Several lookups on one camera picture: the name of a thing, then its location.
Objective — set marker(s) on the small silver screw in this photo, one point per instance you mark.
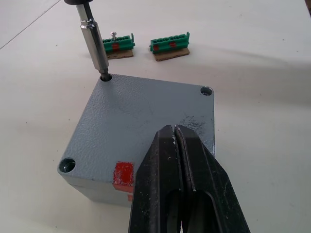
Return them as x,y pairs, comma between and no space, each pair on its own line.
113,35

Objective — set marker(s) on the silver screw in lid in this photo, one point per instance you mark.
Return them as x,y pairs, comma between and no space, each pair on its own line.
67,165
206,90

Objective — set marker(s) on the brown cardboard pad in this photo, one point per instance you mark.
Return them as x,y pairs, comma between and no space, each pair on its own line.
173,54
121,55

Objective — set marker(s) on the electric screwdriver with silver bit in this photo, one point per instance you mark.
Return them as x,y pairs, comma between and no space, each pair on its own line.
93,41

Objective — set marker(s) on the green screw holder block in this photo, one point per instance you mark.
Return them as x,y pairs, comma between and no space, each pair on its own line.
119,44
170,43

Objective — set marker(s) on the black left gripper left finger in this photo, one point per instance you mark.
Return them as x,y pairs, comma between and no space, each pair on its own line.
155,174

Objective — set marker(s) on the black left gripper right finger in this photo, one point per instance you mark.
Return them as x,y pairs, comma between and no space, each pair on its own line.
209,174

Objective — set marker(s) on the grey metal box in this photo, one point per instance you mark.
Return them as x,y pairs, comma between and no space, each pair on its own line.
102,191

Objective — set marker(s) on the grey metal box lid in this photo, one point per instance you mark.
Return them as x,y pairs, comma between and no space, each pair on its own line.
136,126

